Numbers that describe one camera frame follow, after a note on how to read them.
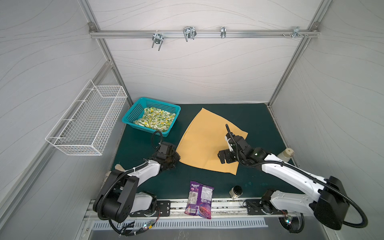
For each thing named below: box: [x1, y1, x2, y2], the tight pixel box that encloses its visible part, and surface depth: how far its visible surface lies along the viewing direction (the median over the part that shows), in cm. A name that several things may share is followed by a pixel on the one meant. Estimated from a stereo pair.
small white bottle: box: [277, 148, 295, 163], surface depth 85 cm
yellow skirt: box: [175, 107, 249, 175], surface depth 98 cm
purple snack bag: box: [184, 181, 215, 220], surface depth 76 cm
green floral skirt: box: [133, 107, 177, 132], surface depth 106 cm
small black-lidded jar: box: [229, 185, 243, 200], surface depth 73 cm
